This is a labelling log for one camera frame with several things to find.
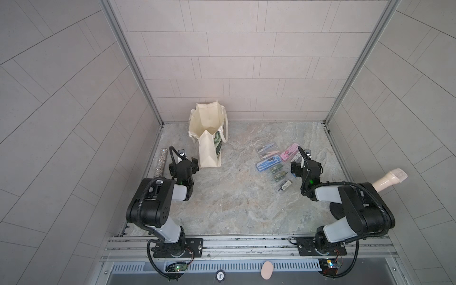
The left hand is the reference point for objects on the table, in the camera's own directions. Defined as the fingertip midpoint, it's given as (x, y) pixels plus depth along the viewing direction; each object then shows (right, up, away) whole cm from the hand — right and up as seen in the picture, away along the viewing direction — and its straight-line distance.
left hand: (185, 157), depth 94 cm
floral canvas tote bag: (+10, +19, +12) cm, 25 cm away
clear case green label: (+48, -6, -1) cm, 48 cm away
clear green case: (+49, -10, -3) cm, 50 cm away
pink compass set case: (+58, +2, +7) cm, 59 cm away
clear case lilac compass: (+45, +5, +10) cm, 46 cm away
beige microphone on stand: (+81, -3, -34) cm, 88 cm away
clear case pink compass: (+47, +1, +7) cm, 48 cm away
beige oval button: (+39, -39, -29) cm, 62 cm away
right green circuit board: (+63, -40, -26) cm, 79 cm away
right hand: (+63, -1, 0) cm, 63 cm away
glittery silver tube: (-13, -5, -3) cm, 14 cm away
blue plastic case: (+45, -4, +2) cm, 45 cm away
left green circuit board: (+5, -38, -29) cm, 48 cm away
